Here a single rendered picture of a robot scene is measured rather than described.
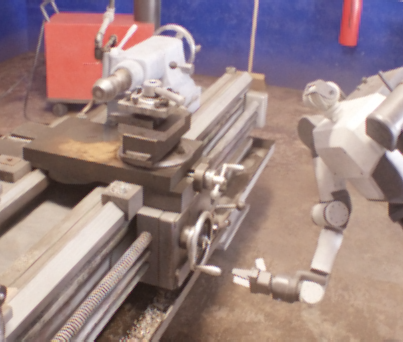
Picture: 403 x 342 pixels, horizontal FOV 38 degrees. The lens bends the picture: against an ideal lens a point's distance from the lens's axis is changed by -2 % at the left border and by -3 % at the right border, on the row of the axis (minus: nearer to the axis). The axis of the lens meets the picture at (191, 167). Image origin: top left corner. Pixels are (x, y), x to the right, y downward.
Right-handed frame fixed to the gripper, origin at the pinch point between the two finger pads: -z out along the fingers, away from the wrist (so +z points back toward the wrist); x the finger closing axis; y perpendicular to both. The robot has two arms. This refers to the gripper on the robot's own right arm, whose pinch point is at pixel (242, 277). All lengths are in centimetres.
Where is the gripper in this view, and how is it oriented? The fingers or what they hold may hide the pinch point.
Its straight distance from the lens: 192.8
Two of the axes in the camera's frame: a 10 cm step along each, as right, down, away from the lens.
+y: -3.1, 8.1, -4.9
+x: -1.5, -5.5, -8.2
